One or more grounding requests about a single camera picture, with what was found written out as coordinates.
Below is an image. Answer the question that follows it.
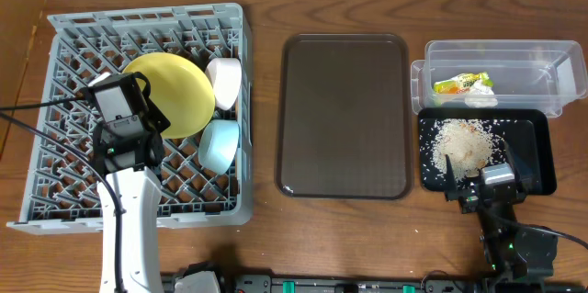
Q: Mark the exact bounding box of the clear plastic bin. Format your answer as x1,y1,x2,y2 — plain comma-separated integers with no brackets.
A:
411,39,587,118

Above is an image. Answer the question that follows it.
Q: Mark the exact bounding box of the dark brown serving tray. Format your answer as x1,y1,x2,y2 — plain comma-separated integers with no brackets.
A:
275,33,413,200

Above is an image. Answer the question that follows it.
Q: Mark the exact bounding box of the white bowl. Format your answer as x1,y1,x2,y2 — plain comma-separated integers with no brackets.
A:
205,58,243,110

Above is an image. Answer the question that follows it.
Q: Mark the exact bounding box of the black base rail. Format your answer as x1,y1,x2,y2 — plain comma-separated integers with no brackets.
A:
160,263,588,293

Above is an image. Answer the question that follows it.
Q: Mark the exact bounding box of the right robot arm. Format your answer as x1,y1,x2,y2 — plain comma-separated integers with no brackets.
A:
445,145,558,292

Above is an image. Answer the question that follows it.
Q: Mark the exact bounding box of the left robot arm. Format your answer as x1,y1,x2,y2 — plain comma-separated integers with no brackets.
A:
85,72,170,292

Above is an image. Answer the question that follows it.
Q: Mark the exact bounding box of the green orange snack wrapper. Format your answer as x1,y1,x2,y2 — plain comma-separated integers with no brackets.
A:
433,72,493,94

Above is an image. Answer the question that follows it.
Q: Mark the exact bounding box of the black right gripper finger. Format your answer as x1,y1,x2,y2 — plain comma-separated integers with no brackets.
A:
503,141,534,192
445,154,458,201

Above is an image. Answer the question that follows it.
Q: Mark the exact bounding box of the grey plastic dish rack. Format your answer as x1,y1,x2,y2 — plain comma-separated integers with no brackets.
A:
12,3,254,235

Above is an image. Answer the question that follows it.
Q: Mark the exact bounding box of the yellow plate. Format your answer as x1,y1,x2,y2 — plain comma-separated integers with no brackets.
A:
123,52,215,139

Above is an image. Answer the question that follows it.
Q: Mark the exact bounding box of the white tissue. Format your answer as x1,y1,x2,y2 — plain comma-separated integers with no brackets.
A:
465,80,498,108

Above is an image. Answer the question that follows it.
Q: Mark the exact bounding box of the spilled rice pile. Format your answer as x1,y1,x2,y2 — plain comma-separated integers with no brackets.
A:
418,118,508,184

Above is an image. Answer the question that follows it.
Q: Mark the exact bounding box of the black waste tray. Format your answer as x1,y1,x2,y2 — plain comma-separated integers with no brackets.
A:
418,107,557,196

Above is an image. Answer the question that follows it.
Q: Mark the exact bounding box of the light blue bowl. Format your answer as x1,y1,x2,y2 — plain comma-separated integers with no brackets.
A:
198,119,240,175

